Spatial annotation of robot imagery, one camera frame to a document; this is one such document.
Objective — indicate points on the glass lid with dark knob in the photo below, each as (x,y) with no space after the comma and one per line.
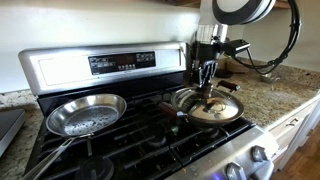
(213,108)

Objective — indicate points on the perforated steel utensil holder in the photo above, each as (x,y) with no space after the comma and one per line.
(192,77)

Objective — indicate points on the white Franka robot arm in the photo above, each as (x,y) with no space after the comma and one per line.
(233,10)

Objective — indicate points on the stainless steel gas range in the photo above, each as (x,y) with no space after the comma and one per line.
(66,68)

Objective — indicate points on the stainless steel frying pan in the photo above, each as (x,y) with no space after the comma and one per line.
(88,115)

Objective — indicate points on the black round burner cap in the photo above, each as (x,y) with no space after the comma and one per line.
(95,169)

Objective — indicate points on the black cast iron grate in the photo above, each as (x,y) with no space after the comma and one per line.
(133,156)
(196,143)

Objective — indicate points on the white cabinet drawer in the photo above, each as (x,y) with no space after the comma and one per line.
(283,131)

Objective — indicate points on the grey stove knob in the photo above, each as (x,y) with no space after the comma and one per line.
(259,154)
(236,171)

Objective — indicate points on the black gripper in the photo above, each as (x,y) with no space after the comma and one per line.
(206,51)

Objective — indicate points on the stack of wooden plates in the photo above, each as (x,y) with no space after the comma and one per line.
(238,68)

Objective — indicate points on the small dark bowl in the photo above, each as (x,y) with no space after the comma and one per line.
(223,74)

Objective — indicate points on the silver flat appliance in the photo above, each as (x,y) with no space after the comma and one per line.
(9,125)

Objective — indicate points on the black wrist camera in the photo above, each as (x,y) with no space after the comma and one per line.
(237,46)

